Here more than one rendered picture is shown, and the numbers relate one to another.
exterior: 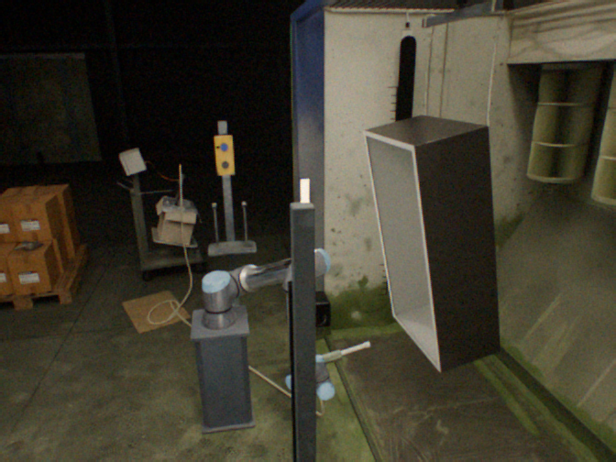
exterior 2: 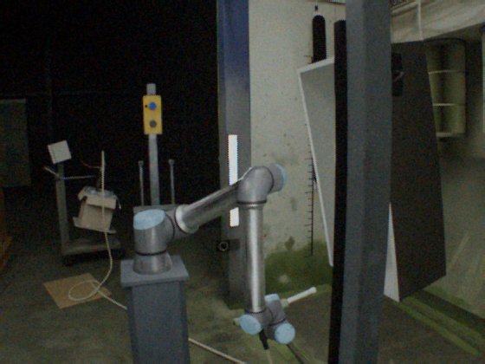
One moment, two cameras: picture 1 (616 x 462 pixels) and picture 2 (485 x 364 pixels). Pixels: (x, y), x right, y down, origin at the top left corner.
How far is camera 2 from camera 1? 83 cm
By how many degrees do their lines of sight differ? 15
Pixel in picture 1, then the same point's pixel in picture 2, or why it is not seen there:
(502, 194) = not seen: hidden behind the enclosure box
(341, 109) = (264, 71)
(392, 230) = (327, 172)
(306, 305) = (380, 35)
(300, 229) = not seen: outside the picture
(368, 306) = (295, 269)
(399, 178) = (330, 119)
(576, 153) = (459, 111)
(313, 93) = (240, 55)
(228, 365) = (164, 316)
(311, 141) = (237, 99)
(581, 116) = (459, 81)
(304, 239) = not seen: outside the picture
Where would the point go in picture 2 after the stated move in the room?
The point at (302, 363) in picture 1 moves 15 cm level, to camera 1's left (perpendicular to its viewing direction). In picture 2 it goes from (375, 148) to (272, 150)
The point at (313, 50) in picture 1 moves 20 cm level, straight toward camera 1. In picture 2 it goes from (238, 19) to (242, 9)
